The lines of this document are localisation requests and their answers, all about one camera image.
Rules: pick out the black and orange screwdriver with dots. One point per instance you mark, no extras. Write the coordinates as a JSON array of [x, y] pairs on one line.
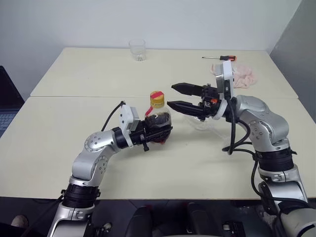
[[227, 58]]

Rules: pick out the clear bottle with dark drink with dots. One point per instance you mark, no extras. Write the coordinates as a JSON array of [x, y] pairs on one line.
[[158, 119]]

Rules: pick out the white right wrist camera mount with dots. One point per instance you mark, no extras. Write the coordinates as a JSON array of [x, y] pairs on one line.
[[227, 71]]

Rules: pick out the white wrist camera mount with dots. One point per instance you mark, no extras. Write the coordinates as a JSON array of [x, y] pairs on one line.
[[227, 71], [124, 116]]

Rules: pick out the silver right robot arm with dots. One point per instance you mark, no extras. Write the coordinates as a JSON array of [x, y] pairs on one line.
[[259, 108]]

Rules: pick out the clear wine glass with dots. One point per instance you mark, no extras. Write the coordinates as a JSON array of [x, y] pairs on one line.
[[201, 126]]

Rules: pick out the clear glass tumbler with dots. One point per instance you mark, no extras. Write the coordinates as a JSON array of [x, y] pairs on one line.
[[137, 50]]

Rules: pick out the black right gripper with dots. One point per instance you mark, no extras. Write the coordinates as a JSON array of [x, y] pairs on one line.
[[208, 96]]

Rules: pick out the dark rounded shape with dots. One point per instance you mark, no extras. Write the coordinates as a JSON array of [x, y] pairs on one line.
[[140, 222]]

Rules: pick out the yellow cap with red tape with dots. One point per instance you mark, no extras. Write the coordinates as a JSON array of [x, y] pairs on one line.
[[156, 98]]

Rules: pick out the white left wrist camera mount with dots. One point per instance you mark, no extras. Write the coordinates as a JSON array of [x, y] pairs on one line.
[[124, 116]]

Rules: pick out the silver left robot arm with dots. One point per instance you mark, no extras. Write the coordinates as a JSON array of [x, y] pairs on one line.
[[96, 143]]

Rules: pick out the small white object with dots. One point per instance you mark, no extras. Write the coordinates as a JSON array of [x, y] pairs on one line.
[[107, 225]]

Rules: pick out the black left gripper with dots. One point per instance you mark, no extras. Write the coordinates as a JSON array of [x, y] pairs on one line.
[[140, 132]]

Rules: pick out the dark laptop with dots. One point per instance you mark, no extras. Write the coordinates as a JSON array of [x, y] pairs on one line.
[[8, 91]]

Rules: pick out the crumpled pink cloth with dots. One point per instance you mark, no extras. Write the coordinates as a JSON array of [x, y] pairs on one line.
[[245, 76]]

